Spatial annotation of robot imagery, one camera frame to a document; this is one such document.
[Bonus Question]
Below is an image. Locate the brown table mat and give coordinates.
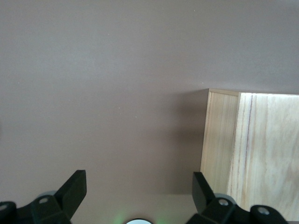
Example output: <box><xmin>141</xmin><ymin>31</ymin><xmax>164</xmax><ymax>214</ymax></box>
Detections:
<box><xmin>0</xmin><ymin>0</ymin><xmax>299</xmax><ymax>224</ymax></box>

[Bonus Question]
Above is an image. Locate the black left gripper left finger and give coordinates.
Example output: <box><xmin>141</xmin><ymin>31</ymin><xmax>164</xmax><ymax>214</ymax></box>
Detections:
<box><xmin>0</xmin><ymin>169</ymin><xmax>87</xmax><ymax>224</ymax></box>

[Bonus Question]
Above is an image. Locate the wooden cabinet box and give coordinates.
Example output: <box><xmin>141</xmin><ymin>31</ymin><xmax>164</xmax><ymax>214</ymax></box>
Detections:
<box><xmin>226</xmin><ymin>92</ymin><xmax>299</xmax><ymax>222</ymax></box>

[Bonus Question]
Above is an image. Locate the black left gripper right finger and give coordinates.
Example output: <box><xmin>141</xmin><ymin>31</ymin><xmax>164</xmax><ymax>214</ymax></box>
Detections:
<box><xmin>188</xmin><ymin>171</ymin><xmax>287</xmax><ymax>224</ymax></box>

